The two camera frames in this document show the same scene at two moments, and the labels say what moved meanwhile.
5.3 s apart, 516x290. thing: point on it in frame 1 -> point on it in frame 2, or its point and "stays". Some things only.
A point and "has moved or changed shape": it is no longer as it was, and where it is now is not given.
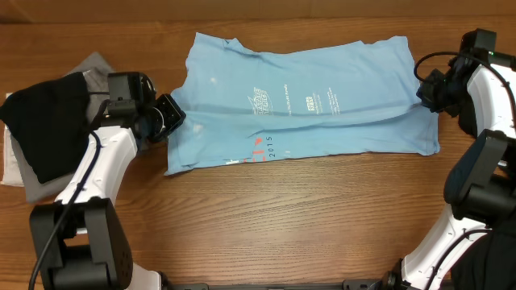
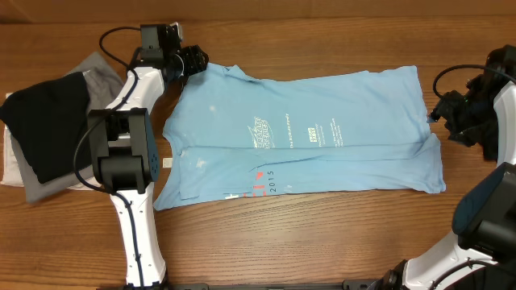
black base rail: x=362 y=284 stays
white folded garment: x=11 y=172 stays
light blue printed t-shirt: x=238 y=104 has moved or changed shape
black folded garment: x=51 y=121 stays
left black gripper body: x=161 y=118 -> x=185 y=61
